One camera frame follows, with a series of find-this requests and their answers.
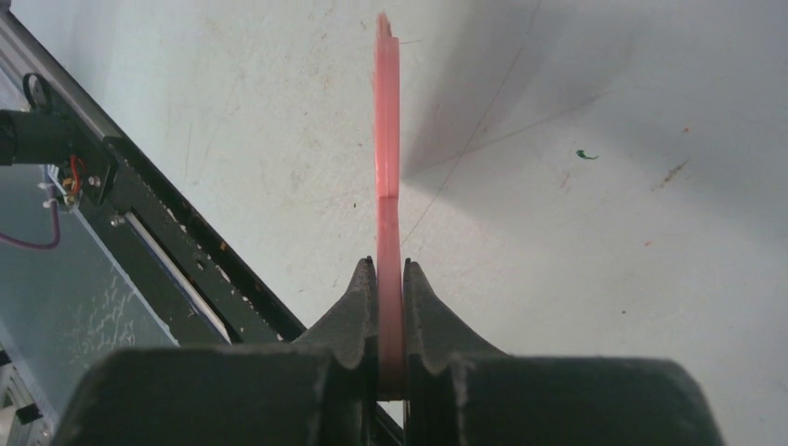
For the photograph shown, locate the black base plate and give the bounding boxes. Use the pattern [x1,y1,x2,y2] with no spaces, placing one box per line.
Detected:
[0,72,408,446]

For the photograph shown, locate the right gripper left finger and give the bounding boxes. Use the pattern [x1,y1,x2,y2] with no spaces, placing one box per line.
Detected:
[53,258,377,445]

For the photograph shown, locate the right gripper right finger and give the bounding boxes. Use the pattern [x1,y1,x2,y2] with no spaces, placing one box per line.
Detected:
[403,261,724,445]

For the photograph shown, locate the aluminium frame rail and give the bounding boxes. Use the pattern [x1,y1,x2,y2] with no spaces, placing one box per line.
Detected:
[1,7,125,138]

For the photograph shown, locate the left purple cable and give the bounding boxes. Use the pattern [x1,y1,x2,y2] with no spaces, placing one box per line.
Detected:
[0,196,63,253]

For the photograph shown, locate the pink hand brush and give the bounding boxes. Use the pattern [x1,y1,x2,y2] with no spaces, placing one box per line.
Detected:
[373,13,405,401]

